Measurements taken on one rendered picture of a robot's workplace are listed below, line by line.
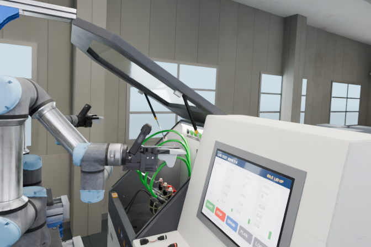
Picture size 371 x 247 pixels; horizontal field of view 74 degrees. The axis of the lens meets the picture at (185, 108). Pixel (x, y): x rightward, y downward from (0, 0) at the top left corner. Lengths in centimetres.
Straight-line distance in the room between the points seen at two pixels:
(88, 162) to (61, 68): 236
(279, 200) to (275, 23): 456
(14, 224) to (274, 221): 79
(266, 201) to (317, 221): 17
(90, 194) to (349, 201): 74
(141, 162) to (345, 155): 58
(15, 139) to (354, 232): 101
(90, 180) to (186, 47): 308
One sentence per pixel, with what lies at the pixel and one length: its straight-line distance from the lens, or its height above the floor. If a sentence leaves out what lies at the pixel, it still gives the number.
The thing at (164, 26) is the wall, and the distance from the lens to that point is 362.
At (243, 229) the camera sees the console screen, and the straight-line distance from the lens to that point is 95.
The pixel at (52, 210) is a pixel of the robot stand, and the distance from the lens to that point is 165.
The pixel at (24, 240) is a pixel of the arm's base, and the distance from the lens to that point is 115.
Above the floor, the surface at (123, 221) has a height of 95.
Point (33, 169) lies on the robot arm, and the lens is 158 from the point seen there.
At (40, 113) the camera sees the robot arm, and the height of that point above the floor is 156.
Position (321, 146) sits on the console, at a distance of 77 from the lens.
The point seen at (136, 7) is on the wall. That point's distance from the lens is 350.
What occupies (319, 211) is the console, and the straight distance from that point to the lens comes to 77.
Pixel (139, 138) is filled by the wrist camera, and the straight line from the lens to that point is 83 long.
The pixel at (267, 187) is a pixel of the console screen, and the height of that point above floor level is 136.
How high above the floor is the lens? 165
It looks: 3 degrees down
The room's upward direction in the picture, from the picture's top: 2 degrees clockwise
